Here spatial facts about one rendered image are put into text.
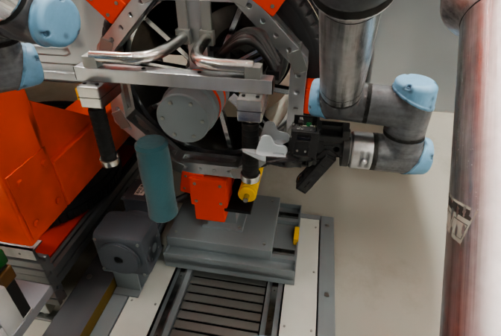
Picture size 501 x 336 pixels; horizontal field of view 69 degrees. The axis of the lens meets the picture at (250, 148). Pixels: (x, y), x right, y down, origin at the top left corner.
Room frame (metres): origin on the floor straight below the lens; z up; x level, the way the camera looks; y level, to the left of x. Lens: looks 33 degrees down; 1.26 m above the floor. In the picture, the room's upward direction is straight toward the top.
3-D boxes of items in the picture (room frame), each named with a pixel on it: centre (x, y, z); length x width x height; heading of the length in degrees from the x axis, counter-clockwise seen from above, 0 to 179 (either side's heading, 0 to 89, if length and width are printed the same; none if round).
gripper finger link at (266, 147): (0.62, -0.03, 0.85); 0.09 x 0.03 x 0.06; 88
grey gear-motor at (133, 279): (0.98, 0.38, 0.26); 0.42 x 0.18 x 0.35; 170
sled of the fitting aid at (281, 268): (1.07, 0.05, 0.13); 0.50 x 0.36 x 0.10; 80
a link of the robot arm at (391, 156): (0.60, -0.29, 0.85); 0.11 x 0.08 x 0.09; 80
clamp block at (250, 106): (0.68, -0.01, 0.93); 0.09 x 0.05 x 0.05; 170
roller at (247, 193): (0.99, -0.01, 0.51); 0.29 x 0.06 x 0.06; 170
